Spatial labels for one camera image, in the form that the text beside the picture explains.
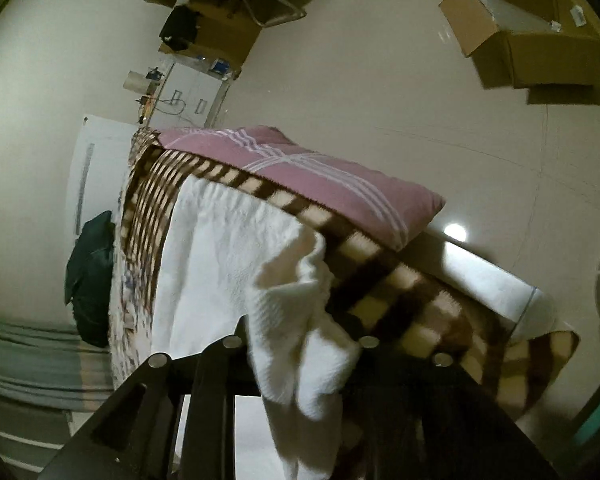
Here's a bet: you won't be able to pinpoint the white bed headboard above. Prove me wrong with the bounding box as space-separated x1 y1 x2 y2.
65 115 138 242

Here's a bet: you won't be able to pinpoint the dark green jacket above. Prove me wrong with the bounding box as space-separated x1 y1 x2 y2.
64 210 114 348

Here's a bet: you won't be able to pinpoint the open cardboard box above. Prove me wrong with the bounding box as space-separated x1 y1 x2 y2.
439 0 600 106

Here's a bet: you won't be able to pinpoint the white pants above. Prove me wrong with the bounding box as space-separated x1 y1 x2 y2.
151 177 360 479

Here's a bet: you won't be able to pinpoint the pink striped pillow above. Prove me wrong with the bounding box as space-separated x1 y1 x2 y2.
159 126 445 250

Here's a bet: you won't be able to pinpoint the white bedside table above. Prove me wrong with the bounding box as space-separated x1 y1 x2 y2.
140 54 232 129

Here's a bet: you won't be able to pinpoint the floral brown checkered blanket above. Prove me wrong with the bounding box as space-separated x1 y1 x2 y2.
108 128 581 418

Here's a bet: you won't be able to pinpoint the grey-green striped curtain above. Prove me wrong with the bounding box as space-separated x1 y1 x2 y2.
0 318 114 412

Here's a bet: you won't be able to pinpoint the small white table lamp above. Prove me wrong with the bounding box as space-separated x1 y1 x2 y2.
123 70 152 96

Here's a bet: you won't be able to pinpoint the brown cardboard box by nightstand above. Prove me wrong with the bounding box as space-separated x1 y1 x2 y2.
159 0 262 75

